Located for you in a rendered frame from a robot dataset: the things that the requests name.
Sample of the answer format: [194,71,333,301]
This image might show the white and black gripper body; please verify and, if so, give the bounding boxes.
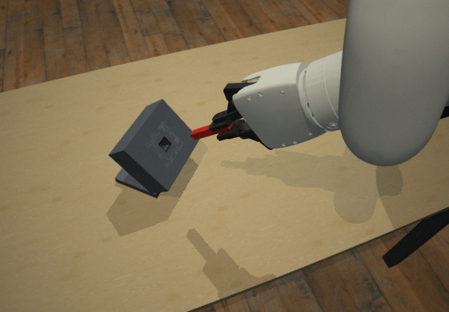
[232,62,328,149]

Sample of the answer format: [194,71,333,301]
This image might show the dark red rectangular bar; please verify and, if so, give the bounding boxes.
[190,124,233,140]

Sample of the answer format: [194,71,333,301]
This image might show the dark grey sloped panel with square hole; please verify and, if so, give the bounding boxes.
[108,99,200,198]

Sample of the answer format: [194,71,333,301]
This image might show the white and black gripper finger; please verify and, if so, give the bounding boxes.
[208,83,255,131]
[217,119,272,150]

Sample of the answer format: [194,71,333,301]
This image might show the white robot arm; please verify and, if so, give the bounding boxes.
[305,0,449,166]

